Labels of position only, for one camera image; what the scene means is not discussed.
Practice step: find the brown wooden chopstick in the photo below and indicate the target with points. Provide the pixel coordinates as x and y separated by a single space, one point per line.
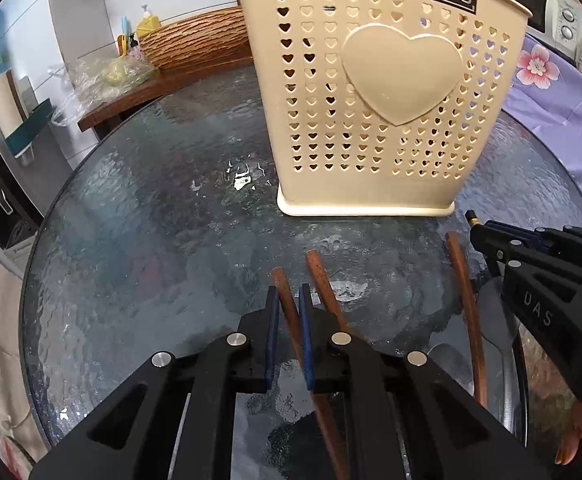
466 300
321 280
285 295

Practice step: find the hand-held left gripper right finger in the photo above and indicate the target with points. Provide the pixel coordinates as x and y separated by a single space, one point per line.
305 340

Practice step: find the white paper cup stack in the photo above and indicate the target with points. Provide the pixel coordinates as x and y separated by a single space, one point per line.
6 105

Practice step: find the white microwave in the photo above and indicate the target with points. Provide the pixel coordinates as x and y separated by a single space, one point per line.
521 0

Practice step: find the person's right hand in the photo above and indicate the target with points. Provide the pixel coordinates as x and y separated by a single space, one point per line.
578 430

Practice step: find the black chopstick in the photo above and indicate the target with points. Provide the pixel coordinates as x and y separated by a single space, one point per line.
472 218

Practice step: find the clear plastic bag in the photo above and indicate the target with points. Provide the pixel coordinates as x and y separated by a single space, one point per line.
116 72

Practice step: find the blue plastic tool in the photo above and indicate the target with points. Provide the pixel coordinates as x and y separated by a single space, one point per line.
126 27

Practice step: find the metal spoon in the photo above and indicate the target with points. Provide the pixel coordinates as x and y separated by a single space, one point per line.
493 315
446 362

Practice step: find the purple floral cloth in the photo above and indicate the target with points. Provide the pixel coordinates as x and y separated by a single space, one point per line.
571 135

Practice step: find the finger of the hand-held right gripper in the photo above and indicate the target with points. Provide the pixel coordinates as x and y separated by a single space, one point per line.
496 252
511 230

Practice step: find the cream perforated utensil holder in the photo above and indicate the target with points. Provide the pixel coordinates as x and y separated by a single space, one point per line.
321 110

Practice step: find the wicker basket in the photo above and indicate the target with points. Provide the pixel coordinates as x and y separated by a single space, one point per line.
196 40

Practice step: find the teal cup holder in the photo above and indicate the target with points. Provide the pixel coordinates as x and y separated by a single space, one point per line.
26 130

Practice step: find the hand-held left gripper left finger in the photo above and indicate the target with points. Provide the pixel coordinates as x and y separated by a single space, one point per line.
271 340

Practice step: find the wooden counter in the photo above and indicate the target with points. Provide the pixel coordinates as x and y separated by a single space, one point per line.
171 80

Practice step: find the yellow soap dispenser bottle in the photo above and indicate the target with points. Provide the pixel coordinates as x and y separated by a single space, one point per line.
148 25

